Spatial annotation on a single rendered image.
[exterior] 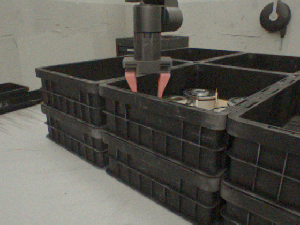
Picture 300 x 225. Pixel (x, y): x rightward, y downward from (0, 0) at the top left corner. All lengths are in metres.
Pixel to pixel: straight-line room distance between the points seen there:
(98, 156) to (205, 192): 0.30
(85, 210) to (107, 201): 0.05
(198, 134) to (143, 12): 0.26
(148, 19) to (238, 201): 0.36
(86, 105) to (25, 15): 3.34
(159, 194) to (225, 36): 3.72
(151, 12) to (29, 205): 0.46
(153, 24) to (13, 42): 3.36
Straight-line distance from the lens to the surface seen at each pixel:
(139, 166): 0.56
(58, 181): 0.67
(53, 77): 0.73
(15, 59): 3.84
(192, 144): 0.44
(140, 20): 0.54
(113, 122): 0.58
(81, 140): 0.71
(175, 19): 0.60
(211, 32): 4.23
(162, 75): 0.54
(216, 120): 0.39
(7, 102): 2.06
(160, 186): 0.54
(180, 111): 0.42
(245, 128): 0.37
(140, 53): 0.54
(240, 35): 4.07
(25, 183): 0.69
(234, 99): 0.72
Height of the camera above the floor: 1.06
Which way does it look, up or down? 20 degrees down
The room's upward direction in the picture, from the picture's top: straight up
